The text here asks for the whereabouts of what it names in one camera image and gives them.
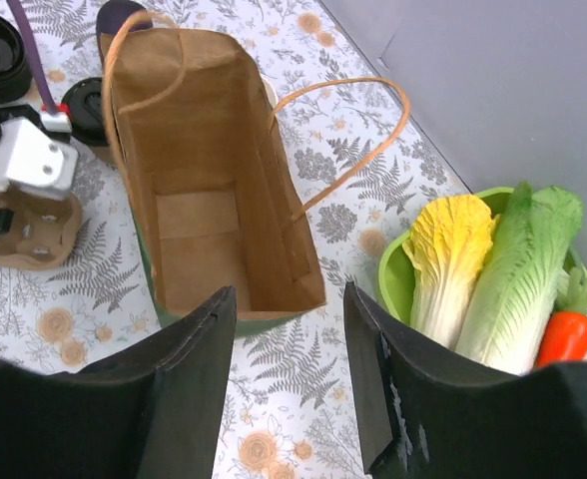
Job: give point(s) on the black coffee cup lid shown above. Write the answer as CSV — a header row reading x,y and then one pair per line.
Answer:
x,y
84,103

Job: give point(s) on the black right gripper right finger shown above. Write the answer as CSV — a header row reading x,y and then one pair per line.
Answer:
x,y
424,411

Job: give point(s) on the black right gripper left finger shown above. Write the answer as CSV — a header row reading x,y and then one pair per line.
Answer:
x,y
152,410

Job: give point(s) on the orange carrot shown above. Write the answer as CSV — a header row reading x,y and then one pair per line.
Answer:
x,y
564,339

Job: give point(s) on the brown and green paper bag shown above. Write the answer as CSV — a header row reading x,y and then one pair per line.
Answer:
x,y
198,145

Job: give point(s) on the stack of paper cups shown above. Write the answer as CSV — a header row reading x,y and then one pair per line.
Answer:
x,y
271,93

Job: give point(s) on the green napa cabbage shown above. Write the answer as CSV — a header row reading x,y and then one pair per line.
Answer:
x,y
516,290

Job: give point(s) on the floral patterned table mat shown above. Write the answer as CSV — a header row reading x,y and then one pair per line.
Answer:
x,y
288,410

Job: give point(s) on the yellow napa cabbage leaf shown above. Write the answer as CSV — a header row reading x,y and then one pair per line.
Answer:
x,y
447,247

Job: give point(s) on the green plastic vegetable tray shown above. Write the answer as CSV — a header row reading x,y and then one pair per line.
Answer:
x,y
395,273

